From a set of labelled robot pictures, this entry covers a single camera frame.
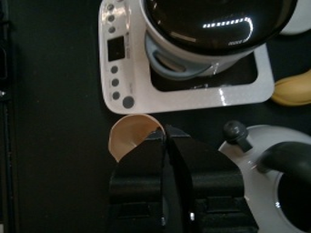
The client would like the white toy induction cooker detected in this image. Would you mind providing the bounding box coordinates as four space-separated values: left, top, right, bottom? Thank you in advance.
97 0 277 116

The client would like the white round dome piece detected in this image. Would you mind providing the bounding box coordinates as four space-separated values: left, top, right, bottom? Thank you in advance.
277 0 311 36

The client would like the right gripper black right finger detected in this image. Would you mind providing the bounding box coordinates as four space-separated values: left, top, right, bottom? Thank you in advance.
162 123 260 233

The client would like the white toy kettle black handle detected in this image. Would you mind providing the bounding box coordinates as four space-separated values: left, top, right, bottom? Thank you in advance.
217 119 311 233

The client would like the white toy pot black lid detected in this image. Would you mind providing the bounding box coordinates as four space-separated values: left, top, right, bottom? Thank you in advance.
138 0 300 82

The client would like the yellow toy food piece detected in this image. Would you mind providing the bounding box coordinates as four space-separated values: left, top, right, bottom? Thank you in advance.
269 68 311 107

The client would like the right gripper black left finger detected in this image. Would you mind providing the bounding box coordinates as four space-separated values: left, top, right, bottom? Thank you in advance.
106 128 168 233

